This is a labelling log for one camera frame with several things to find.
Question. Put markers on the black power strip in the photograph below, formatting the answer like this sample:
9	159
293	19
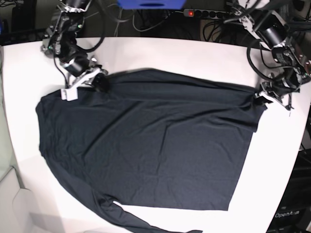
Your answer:
206	14

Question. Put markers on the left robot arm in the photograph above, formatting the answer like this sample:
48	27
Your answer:
271	32

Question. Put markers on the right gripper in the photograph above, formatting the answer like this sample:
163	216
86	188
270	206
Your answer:
83	71

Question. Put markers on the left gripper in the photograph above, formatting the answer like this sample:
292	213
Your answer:
280	92

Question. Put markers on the blue plastic box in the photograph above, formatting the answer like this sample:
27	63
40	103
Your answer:
151	4

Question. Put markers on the dark navy long-sleeve shirt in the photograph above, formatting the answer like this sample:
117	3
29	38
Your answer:
155	139

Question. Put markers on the black OpenArm case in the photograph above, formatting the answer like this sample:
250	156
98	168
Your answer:
293	214

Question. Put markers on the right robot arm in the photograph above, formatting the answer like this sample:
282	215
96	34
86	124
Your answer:
59	43

